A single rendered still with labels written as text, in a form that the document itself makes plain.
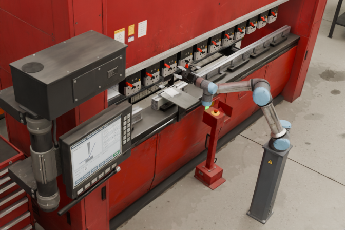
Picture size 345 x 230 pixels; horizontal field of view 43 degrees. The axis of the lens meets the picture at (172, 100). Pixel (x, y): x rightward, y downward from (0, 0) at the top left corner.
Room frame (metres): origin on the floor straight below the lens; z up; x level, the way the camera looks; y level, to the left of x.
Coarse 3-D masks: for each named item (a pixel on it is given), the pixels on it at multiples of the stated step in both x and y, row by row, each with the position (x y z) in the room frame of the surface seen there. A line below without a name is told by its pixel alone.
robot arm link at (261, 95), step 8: (256, 88) 2.58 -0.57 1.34; (264, 88) 2.57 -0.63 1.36; (256, 96) 2.54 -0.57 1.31; (264, 96) 2.52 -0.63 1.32; (264, 104) 2.52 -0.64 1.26; (272, 104) 2.57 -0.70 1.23; (264, 112) 2.55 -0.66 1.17; (272, 112) 2.54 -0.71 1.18; (272, 120) 2.53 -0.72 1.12; (272, 128) 2.53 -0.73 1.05; (280, 128) 2.53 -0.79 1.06; (272, 136) 2.53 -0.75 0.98; (280, 136) 2.50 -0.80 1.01; (288, 136) 2.54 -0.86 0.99; (280, 144) 2.49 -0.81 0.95; (288, 144) 2.48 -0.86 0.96
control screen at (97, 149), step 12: (120, 120) 1.81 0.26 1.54; (96, 132) 1.67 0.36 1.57; (108, 132) 1.74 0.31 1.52; (120, 132) 1.81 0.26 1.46; (84, 144) 1.60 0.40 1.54; (96, 144) 1.66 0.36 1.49; (108, 144) 1.74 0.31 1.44; (120, 144) 1.81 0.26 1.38; (72, 156) 1.54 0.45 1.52; (84, 156) 1.60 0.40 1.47; (96, 156) 1.66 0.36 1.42; (108, 156) 1.74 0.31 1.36; (96, 168) 1.66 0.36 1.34
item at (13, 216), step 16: (0, 144) 2.19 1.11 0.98; (0, 160) 2.04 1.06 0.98; (16, 160) 2.06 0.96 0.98; (0, 176) 1.96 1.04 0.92; (0, 192) 1.93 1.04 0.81; (16, 192) 2.02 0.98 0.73; (0, 208) 1.93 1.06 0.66; (16, 208) 2.01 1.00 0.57; (0, 224) 1.91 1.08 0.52; (16, 224) 2.00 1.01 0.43; (32, 224) 2.09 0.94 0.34
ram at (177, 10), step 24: (120, 0) 2.55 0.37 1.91; (144, 0) 2.72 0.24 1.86; (168, 0) 2.91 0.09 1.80; (192, 0) 3.12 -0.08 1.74; (216, 0) 3.38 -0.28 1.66; (240, 0) 3.67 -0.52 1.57; (264, 0) 4.02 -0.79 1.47; (288, 0) 4.43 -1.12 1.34; (120, 24) 2.55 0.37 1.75; (168, 24) 2.92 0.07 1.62; (192, 24) 3.15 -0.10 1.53; (216, 24) 3.41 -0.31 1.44; (144, 48) 2.73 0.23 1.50; (168, 48) 2.94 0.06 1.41
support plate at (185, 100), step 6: (180, 90) 3.02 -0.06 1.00; (162, 96) 2.91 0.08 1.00; (168, 96) 2.92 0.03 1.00; (180, 96) 2.94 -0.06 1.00; (186, 96) 2.94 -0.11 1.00; (192, 96) 2.95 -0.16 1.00; (174, 102) 2.84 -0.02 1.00; (180, 102) 2.85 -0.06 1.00; (186, 102) 2.85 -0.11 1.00; (192, 102) 2.86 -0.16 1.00; (186, 108) 2.78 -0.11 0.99
